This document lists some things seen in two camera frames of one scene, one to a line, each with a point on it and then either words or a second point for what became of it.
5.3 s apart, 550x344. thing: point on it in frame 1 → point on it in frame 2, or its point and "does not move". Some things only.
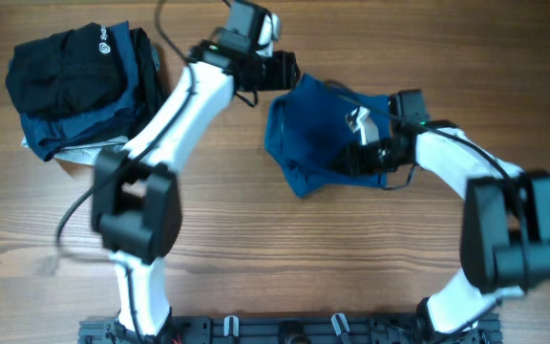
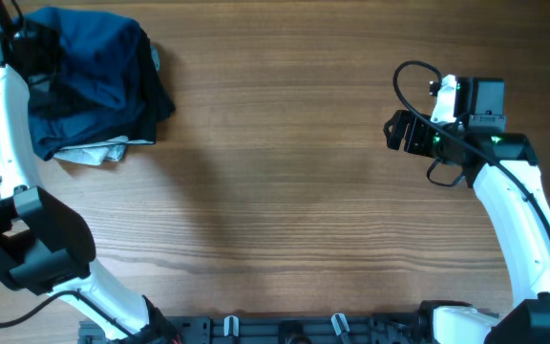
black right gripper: x=354 y=154 → x=414 y=142
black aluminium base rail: x=287 y=330 does not move
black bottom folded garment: x=150 y=83 does not move
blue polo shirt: x=305 y=124 → x=98 y=90
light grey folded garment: x=83 y=155 does not move
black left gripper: x=285 y=68 → x=49 y=36
